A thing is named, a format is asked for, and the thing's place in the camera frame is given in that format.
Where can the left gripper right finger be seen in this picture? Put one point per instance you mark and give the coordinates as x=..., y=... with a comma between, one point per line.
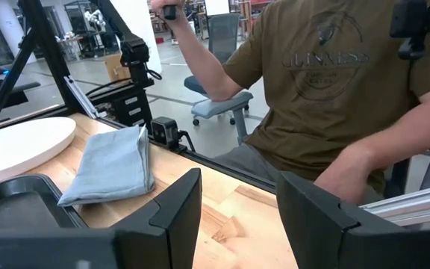
x=319, y=231

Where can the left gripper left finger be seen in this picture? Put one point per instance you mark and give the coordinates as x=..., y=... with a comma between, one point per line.
x=162, y=239

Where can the blue-grey cloth napkin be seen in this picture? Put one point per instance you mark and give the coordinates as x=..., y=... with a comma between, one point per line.
x=106, y=168

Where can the white round plate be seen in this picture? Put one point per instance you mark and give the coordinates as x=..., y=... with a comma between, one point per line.
x=17, y=149

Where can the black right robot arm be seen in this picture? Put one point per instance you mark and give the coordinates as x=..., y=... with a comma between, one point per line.
x=134, y=56

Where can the black plastic tray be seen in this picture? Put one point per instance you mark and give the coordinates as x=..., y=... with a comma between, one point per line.
x=13, y=213

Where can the person's hand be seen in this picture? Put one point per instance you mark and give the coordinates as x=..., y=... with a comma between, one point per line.
x=345, y=175
x=162, y=3

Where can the person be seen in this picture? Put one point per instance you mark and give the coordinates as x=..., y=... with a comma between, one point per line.
x=330, y=112

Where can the black labelled base box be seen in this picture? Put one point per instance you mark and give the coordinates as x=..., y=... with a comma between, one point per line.
x=119, y=108

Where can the grey office chair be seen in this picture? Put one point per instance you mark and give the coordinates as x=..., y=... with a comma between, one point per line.
x=218, y=106

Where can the brown cardboard box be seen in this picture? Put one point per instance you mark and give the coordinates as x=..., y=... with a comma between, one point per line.
x=114, y=69

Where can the blue office chair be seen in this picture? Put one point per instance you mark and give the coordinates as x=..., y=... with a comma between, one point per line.
x=222, y=33

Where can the white cluttered table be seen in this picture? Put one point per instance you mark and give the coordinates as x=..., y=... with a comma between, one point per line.
x=69, y=43

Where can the white humanoid robot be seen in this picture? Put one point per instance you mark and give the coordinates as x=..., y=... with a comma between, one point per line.
x=95, y=20

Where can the silver aluminium rail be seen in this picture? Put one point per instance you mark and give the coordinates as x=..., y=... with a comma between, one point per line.
x=416, y=205

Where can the black rig frame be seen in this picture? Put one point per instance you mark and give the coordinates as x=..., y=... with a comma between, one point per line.
x=47, y=48

